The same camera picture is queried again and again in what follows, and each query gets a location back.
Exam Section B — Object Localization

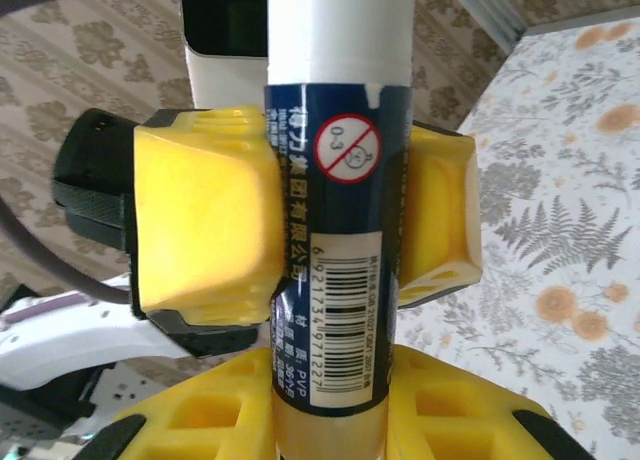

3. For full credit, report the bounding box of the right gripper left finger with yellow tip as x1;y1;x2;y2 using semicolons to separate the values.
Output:
97;349;277;460

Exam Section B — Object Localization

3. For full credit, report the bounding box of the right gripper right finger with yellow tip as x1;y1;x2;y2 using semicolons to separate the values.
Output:
388;344;597;460

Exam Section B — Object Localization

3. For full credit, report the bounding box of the blue and white glue stick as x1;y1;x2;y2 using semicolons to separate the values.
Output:
262;0;417;460

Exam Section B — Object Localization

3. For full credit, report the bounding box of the floral tablecloth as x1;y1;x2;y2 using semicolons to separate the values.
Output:
389;19;640;460

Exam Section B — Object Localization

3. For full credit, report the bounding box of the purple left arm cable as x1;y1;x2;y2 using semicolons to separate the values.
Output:
0;0;182;331

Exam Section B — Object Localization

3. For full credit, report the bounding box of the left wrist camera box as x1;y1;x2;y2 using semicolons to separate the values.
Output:
177;0;274;112

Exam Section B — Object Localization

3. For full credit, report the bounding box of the aluminium left frame post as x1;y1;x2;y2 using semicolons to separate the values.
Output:
438;0;527;55

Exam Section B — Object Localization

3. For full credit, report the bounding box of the aluminium back rail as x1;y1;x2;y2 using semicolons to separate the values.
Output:
519;15;640;40

